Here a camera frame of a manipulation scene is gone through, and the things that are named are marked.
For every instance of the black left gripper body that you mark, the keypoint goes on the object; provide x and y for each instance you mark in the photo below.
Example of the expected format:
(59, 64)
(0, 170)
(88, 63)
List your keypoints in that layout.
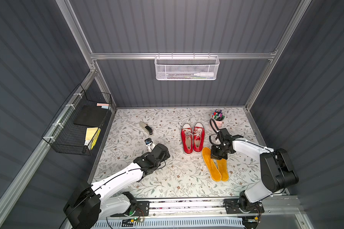
(154, 148)

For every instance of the pink pen cup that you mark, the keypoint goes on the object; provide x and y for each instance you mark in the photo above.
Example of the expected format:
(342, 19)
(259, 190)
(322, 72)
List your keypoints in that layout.
(219, 124)

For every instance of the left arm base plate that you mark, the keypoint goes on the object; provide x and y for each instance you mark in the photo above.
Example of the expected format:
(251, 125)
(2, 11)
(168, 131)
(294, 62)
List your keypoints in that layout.
(140, 209)

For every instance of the white wire mesh basket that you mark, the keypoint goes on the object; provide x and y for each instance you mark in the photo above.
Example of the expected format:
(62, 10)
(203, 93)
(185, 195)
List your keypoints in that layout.
(182, 68)

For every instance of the yellow insole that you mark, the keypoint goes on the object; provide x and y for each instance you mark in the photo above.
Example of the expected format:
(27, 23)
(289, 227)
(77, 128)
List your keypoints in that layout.
(211, 166)
(222, 167)

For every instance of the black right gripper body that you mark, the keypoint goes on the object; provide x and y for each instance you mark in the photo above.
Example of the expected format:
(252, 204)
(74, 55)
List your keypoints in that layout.
(216, 154)

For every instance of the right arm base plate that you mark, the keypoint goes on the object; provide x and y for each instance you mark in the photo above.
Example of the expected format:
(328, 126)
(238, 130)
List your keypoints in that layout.
(241, 205)

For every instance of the coloured markers in cup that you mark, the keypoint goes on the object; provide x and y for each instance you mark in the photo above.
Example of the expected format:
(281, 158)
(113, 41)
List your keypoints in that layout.
(218, 115)

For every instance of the yellow sticky note pad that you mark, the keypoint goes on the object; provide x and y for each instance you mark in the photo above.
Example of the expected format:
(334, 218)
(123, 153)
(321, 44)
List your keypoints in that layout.
(91, 137)

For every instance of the black notebook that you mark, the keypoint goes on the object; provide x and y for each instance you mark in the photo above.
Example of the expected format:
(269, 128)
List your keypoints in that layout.
(91, 116)

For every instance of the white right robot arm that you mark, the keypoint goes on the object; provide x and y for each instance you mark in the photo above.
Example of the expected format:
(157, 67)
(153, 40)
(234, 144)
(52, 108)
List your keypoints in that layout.
(276, 169)

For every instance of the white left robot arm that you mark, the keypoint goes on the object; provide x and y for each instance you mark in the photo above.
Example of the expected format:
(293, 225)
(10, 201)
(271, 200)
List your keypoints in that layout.
(91, 202)

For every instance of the beige and black stapler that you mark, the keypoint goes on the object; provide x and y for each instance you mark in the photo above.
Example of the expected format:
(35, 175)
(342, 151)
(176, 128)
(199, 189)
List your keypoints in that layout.
(146, 128)

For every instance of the white marker in basket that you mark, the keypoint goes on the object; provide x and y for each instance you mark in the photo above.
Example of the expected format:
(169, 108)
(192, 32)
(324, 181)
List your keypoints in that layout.
(204, 75)

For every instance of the black wire wall basket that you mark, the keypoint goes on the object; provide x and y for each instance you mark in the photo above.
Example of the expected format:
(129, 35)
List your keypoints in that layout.
(77, 127)

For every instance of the red sneaker one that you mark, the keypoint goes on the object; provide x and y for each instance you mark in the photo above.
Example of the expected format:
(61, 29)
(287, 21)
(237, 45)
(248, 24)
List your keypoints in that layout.
(199, 135)
(187, 138)

